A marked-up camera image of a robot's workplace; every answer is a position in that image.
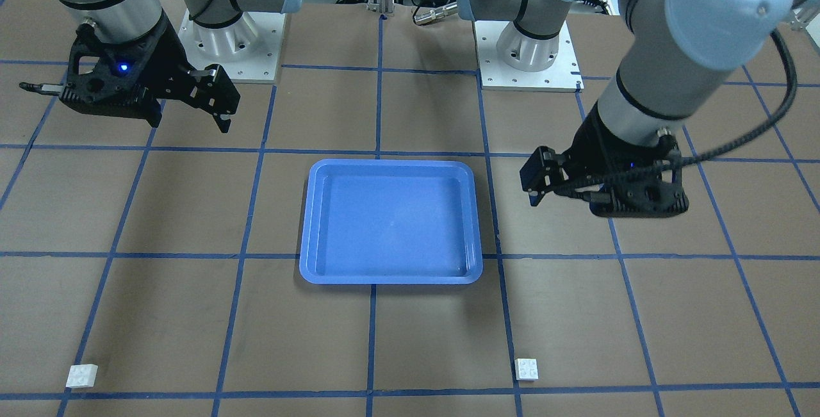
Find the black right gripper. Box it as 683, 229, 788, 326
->
19, 12, 241, 134

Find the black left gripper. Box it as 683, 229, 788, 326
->
520, 106, 689, 218

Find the white block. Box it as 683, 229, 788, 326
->
514, 358, 539, 382
65, 364, 99, 389

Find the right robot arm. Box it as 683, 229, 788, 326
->
20, 0, 302, 133

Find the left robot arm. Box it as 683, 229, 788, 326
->
457, 0, 812, 218

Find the blue plastic tray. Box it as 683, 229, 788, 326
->
299, 158, 484, 285

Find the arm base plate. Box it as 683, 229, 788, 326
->
473, 21, 584, 92
178, 12, 289, 84

